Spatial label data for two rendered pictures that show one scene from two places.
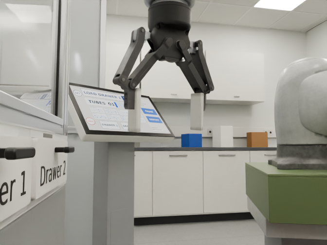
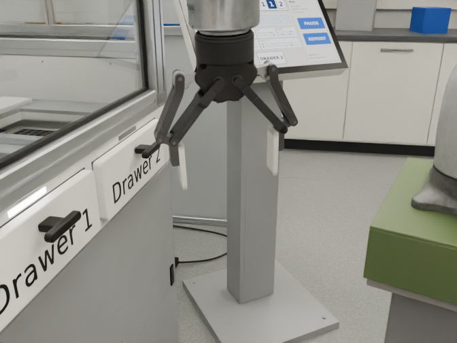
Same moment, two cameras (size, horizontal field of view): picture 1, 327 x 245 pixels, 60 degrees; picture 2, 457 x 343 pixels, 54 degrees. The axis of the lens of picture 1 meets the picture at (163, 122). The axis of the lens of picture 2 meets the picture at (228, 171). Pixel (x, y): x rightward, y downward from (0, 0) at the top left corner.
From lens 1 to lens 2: 0.37 m
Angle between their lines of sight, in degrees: 34
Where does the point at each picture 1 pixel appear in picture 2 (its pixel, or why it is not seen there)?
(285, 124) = (441, 142)
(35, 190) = (107, 212)
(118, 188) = (256, 139)
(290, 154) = (438, 186)
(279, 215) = (376, 273)
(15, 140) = (67, 193)
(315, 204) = (424, 273)
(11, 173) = not seen: hidden behind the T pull
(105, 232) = (239, 191)
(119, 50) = not seen: outside the picture
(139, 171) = not seen: hidden behind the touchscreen
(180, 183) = (394, 95)
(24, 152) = (63, 229)
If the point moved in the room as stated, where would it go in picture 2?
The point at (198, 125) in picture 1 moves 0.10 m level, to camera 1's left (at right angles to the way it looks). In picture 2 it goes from (272, 169) to (209, 160)
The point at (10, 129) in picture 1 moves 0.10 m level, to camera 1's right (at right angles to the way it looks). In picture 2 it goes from (66, 173) to (122, 182)
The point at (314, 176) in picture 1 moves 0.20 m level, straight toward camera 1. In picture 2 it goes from (430, 241) to (351, 299)
